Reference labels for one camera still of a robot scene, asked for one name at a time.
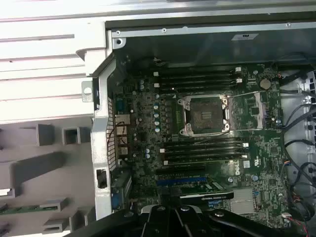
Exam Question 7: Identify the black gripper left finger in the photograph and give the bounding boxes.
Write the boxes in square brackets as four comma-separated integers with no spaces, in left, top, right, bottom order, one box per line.
[64,187,172,237]

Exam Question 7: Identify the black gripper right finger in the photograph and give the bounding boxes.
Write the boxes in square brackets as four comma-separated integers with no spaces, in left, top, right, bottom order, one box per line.
[170,187,290,237]

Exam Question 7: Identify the metal socket cover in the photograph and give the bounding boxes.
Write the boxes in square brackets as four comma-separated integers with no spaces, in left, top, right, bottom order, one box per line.
[228,90,264,130]

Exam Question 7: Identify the CPU socket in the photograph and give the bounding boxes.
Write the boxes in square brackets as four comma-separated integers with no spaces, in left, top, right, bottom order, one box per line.
[179,95,233,138]

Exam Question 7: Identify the black graphics card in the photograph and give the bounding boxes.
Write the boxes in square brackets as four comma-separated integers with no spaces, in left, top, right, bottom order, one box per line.
[160,181,235,207]

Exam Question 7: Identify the blue expansion slot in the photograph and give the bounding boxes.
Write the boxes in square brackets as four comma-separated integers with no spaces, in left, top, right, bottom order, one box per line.
[157,178,207,188]

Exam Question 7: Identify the black expansion slot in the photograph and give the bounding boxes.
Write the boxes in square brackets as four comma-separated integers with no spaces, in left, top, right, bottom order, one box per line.
[157,165,207,175]

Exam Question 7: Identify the silver chipset heatsink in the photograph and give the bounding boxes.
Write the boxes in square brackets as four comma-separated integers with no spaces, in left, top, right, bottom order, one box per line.
[229,189,256,214]

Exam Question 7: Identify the RAM slot white clips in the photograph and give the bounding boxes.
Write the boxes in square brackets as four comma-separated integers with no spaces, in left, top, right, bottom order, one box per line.
[153,67,242,77]
[153,78,243,89]
[159,142,249,154]
[162,154,249,166]

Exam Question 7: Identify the RAM slot black clips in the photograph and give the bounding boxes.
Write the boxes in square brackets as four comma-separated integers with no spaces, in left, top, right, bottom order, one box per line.
[158,83,238,93]
[158,73,238,82]
[164,138,244,148]
[164,149,244,160]

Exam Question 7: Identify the green motherboard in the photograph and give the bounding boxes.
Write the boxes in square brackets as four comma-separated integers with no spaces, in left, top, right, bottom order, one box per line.
[112,55,293,223]

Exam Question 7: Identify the grey parts rack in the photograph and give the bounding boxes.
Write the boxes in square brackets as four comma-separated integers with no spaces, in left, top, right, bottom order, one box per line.
[0,120,97,237]

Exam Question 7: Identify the green RAM stick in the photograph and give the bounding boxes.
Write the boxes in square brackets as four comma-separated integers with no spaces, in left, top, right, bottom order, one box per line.
[0,205,44,216]

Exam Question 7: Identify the coin cell battery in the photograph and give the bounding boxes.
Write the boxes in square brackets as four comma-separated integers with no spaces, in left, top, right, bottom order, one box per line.
[259,78,273,91]

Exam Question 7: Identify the grey metal drive cage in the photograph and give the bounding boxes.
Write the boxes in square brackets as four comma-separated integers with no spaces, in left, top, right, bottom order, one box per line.
[297,69,316,158]

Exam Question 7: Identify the black PC case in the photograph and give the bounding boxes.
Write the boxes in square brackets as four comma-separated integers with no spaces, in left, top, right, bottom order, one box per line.
[81,19,316,237]

